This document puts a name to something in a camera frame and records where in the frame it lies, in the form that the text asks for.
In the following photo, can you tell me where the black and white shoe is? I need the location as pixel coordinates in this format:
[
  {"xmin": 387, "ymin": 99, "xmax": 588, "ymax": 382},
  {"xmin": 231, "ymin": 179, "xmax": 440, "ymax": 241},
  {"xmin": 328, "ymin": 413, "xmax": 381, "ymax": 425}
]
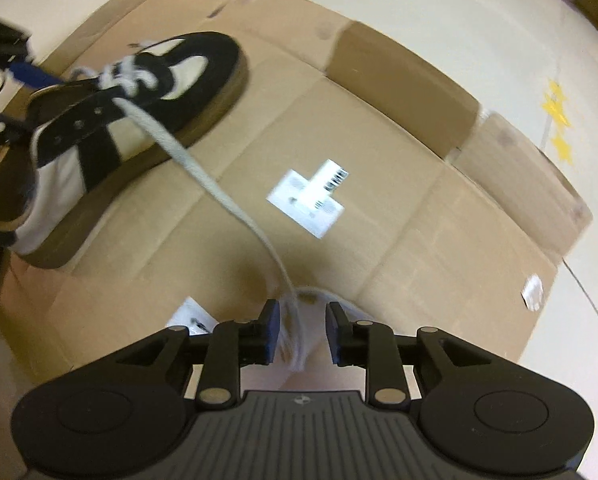
[{"xmin": 0, "ymin": 31, "xmax": 250, "ymax": 270}]

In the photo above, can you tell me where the white shoelace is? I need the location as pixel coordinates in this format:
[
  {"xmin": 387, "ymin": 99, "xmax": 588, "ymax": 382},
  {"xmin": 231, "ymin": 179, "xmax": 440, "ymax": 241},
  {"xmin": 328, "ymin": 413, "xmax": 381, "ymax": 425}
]
[{"xmin": 71, "ymin": 55, "xmax": 380, "ymax": 373}]

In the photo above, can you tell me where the crumpled clear tape piece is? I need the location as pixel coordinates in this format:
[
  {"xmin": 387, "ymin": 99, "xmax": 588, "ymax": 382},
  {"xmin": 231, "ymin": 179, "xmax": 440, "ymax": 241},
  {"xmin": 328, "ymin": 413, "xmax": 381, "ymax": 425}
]
[{"xmin": 522, "ymin": 275, "xmax": 545, "ymax": 311}]

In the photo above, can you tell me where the white shipping label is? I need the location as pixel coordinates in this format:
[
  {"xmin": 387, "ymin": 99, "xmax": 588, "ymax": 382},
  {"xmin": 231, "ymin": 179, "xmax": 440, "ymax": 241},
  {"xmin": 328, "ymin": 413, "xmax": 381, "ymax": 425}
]
[
  {"xmin": 168, "ymin": 297, "xmax": 217, "ymax": 336},
  {"xmin": 266, "ymin": 159, "xmax": 351, "ymax": 240}
]

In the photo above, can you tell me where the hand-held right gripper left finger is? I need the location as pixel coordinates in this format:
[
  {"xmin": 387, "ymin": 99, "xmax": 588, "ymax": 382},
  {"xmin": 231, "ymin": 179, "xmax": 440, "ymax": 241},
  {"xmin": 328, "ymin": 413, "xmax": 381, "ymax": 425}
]
[{"xmin": 114, "ymin": 299, "xmax": 282, "ymax": 408}]

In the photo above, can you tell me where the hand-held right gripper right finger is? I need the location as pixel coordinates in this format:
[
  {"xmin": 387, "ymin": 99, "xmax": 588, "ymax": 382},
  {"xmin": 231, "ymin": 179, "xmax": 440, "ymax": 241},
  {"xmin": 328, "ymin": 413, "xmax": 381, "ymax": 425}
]
[{"xmin": 325, "ymin": 301, "xmax": 491, "ymax": 408}]

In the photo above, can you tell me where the flattened cardboard box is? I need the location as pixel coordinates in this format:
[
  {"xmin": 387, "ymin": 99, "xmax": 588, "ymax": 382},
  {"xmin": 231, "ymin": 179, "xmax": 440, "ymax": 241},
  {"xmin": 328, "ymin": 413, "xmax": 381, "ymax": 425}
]
[{"xmin": 0, "ymin": 0, "xmax": 594, "ymax": 396}]

